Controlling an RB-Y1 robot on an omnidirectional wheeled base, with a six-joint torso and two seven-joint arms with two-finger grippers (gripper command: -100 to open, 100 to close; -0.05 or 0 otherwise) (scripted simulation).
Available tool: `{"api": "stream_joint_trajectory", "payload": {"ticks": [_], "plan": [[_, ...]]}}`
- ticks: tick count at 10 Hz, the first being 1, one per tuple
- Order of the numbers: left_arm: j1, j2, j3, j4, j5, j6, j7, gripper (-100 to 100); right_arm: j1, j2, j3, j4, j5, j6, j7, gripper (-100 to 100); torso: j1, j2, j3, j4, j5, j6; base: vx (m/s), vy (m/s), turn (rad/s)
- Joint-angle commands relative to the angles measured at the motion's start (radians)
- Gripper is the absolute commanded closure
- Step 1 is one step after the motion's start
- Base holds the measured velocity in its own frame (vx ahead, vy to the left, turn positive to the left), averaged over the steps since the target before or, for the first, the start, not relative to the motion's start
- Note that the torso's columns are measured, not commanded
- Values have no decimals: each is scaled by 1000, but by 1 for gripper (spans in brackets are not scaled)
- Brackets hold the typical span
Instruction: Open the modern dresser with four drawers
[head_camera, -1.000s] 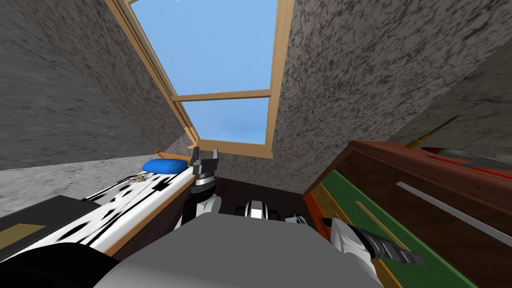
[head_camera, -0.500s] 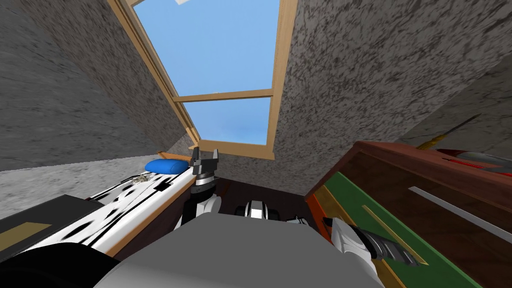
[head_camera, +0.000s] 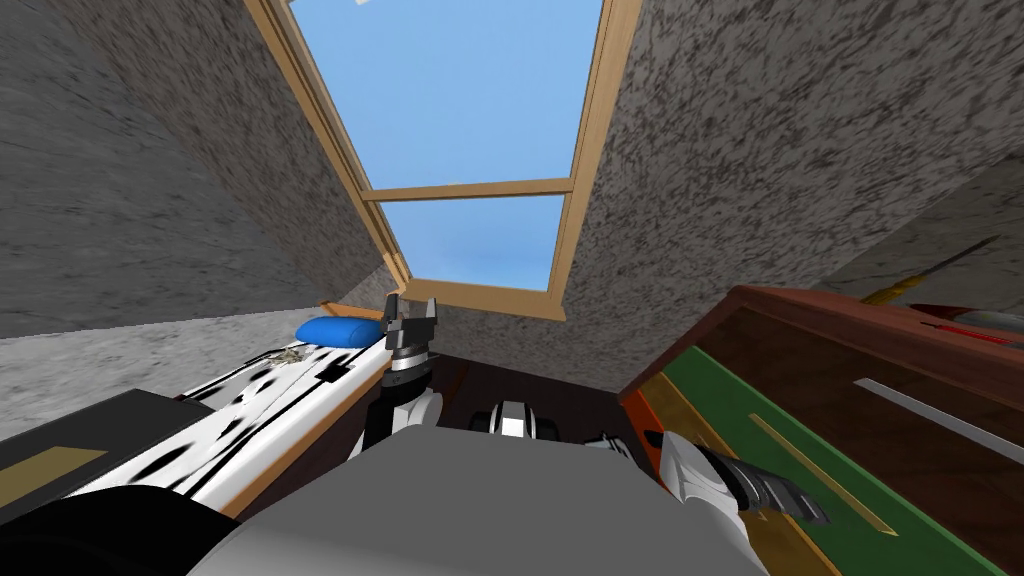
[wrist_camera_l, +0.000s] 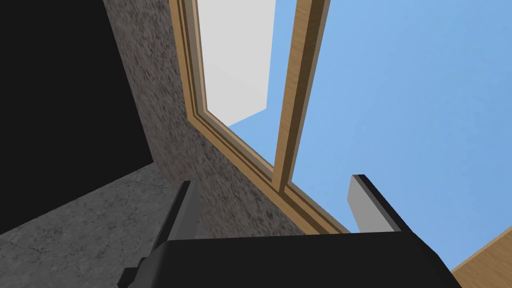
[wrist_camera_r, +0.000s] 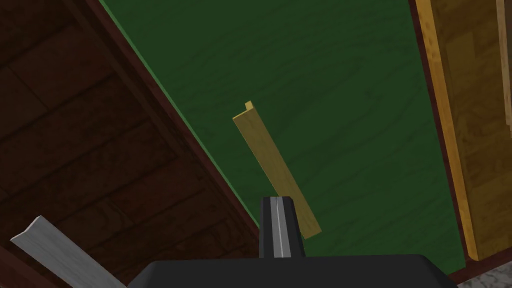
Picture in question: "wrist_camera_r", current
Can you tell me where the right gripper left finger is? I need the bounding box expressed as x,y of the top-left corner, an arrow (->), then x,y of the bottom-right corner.
258,195 -> 281,259

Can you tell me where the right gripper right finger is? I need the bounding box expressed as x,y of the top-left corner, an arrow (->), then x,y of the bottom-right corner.
277,195 -> 307,259

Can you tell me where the dark brown cupboard door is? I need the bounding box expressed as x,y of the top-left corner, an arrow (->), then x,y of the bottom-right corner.
0,0 -> 261,288

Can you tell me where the light wooden cupboard door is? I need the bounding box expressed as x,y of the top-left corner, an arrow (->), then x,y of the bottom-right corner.
407,0 -> 512,263

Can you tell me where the yellow wooden bar handle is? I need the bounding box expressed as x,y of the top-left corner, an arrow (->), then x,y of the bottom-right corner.
231,100 -> 323,241

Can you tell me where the grey bar handle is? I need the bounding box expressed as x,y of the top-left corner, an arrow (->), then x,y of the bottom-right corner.
9,215 -> 127,288

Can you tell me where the pale wooden bar handle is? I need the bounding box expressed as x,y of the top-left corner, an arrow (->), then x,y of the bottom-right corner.
495,0 -> 512,139

